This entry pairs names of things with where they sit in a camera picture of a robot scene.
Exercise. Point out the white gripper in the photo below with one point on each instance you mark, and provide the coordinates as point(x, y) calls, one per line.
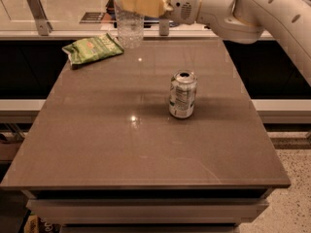
point(182, 4)

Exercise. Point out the clear plastic water bottle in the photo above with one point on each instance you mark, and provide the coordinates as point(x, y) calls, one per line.
point(130, 27)

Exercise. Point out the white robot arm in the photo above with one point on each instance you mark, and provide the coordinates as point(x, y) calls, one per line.
point(241, 21)

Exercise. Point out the green jalapeno chip bag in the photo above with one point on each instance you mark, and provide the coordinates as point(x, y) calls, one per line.
point(88, 50)

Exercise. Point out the dark tray on counter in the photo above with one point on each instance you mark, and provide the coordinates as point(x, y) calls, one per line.
point(110, 7)

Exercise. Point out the silver green soda can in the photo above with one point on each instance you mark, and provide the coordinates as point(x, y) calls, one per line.
point(182, 94)

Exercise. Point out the grey table drawer unit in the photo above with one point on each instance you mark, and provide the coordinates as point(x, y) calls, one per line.
point(148, 212)

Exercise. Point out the yellow printed box below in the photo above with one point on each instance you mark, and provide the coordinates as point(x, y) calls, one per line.
point(36, 225)

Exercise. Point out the middle metal glass bracket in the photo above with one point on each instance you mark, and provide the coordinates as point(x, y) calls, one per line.
point(163, 26)

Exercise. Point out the metal glass bracket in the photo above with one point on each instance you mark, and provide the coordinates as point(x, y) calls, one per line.
point(43, 25)
point(163, 26)

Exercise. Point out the left metal glass bracket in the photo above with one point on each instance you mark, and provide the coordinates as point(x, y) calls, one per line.
point(43, 25)

